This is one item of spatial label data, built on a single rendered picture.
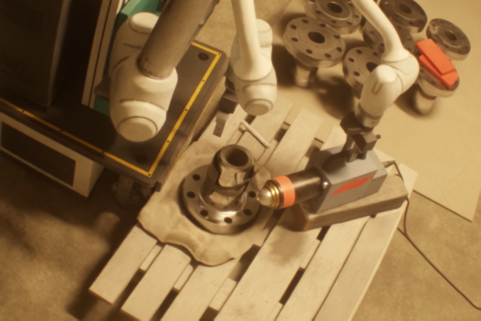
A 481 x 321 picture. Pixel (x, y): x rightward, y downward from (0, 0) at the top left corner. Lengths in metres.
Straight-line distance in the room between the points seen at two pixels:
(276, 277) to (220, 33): 1.33
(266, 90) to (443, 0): 2.54
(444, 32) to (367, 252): 1.42
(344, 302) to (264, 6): 1.68
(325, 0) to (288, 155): 0.86
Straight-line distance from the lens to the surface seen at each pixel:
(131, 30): 2.34
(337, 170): 2.76
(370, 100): 2.53
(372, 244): 2.93
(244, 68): 2.23
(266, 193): 2.67
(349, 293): 2.77
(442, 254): 3.28
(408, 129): 3.62
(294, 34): 3.40
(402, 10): 3.94
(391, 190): 3.03
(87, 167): 2.72
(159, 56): 2.13
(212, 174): 2.69
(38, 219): 2.87
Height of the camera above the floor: 2.36
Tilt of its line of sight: 46 degrees down
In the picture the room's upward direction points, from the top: 21 degrees clockwise
